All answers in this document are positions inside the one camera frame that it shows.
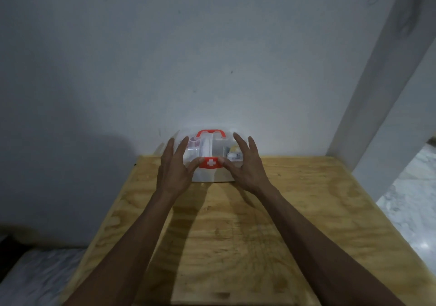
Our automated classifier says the person's left hand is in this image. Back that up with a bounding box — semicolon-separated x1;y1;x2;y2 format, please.
157;136;206;199

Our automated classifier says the person's right hand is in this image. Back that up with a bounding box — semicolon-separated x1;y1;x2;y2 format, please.
217;132;273;196

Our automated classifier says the clear first aid box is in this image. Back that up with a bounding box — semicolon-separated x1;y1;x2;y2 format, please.
182;129;244;183

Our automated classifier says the person's left forearm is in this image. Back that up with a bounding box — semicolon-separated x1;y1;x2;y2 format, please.
63;189;183;306

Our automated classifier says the person's right forearm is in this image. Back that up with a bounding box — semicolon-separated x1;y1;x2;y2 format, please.
250;184;407;306

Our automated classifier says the white bandage roll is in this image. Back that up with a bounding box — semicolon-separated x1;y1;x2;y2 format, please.
201;137;214;158

